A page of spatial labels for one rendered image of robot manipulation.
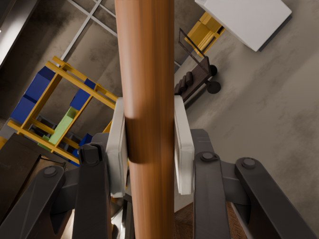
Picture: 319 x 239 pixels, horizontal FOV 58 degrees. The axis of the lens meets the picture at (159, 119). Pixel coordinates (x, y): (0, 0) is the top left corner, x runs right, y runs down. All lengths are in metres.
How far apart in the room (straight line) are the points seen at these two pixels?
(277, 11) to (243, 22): 0.48
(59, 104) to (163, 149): 7.73
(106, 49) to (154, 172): 7.11
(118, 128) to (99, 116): 7.68
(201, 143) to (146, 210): 0.07
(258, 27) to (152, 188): 4.33
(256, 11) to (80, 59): 4.47
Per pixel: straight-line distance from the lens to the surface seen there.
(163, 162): 0.18
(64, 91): 7.73
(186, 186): 0.16
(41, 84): 5.18
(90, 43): 7.29
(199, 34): 6.78
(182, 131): 0.16
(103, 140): 0.17
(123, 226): 2.09
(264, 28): 4.52
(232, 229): 1.97
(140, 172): 0.18
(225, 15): 4.31
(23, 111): 5.44
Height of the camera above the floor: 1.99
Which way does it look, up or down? 18 degrees down
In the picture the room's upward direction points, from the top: 56 degrees counter-clockwise
